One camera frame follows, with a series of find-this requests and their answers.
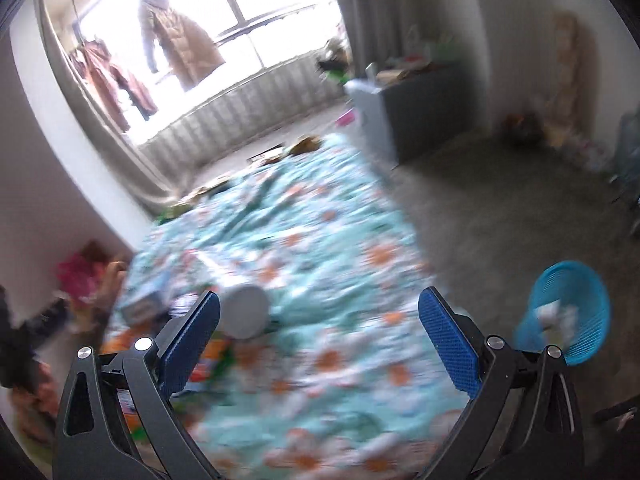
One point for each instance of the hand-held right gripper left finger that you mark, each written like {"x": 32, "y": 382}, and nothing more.
{"x": 192, "y": 340}

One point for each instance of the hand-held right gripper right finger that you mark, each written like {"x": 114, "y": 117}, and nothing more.
{"x": 450, "y": 345}

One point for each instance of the orange green snack packet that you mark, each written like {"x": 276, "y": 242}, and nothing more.
{"x": 215, "y": 360}

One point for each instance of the white paper cup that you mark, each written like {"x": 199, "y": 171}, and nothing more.
{"x": 245, "y": 312}

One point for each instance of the blue white carton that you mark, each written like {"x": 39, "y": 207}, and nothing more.
{"x": 145, "y": 302}

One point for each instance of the white wrapper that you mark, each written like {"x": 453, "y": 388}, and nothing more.
{"x": 557, "y": 320}

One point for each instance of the blue plastic basket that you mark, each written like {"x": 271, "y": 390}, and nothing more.
{"x": 585, "y": 290}

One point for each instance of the red plastic bag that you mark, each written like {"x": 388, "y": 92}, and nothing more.
{"x": 82, "y": 272}

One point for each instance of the floral blanket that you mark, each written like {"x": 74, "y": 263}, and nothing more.
{"x": 320, "y": 260}

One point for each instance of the black chair leg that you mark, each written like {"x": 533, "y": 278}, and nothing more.
{"x": 617, "y": 412}

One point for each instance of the brown snack packet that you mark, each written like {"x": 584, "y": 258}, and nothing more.
{"x": 306, "y": 144}

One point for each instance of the grey cabinet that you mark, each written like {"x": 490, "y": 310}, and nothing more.
{"x": 415, "y": 110}

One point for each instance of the metal window railing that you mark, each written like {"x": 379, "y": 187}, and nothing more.
{"x": 240, "y": 100}

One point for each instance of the pink cup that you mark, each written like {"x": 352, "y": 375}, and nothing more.
{"x": 346, "y": 118}

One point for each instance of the blue water jug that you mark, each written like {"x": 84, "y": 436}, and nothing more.
{"x": 627, "y": 155}

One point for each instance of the pink hanging clothes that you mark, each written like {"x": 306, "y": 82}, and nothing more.
{"x": 112, "y": 85}

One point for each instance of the beige hanging coat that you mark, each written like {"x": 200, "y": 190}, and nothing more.
{"x": 180, "y": 40}

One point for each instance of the grey curtain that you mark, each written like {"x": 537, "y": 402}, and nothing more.
{"x": 395, "y": 15}

